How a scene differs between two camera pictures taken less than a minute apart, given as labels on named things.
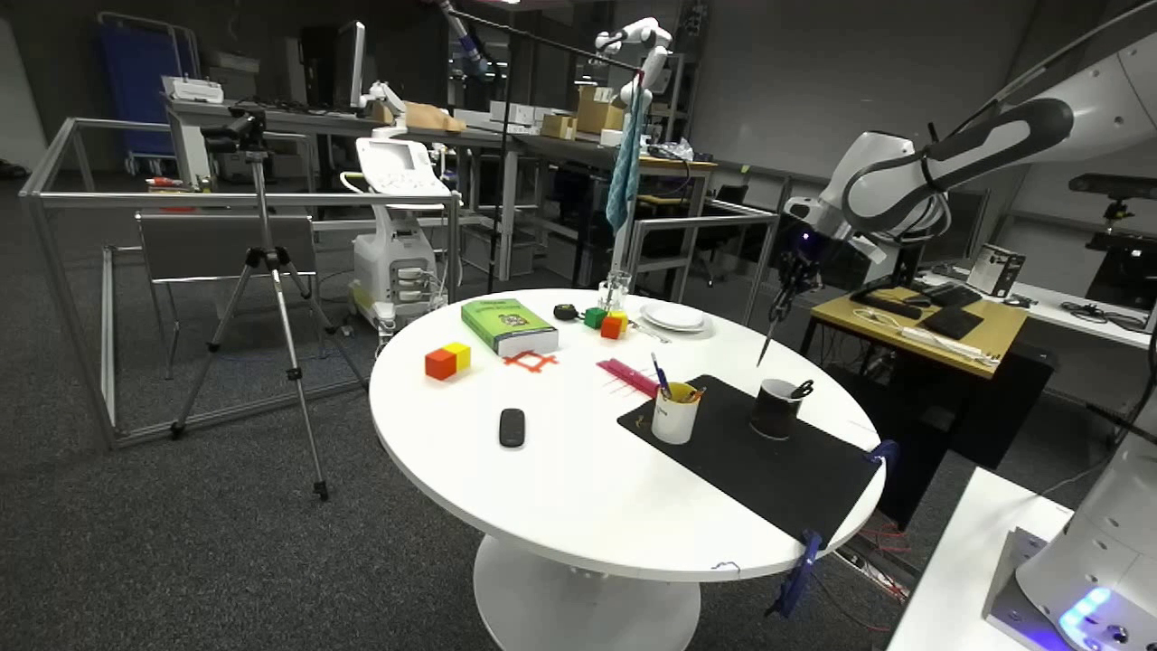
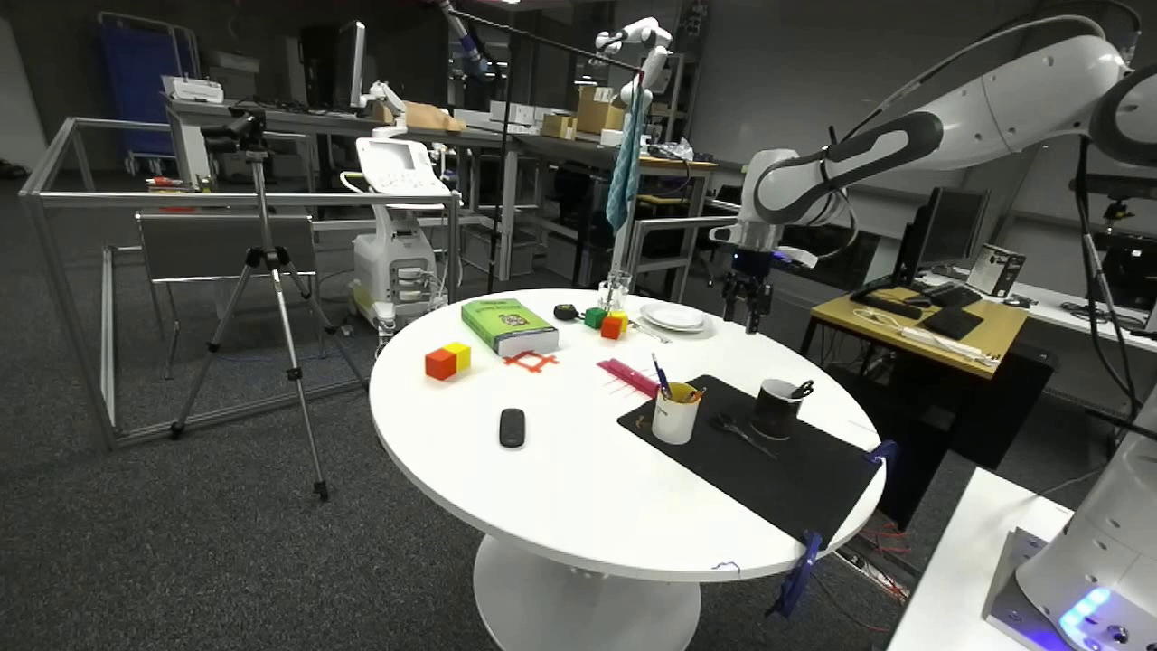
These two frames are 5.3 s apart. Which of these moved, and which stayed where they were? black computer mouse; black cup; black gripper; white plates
Moved: black gripper
Stayed: white plates; black cup; black computer mouse
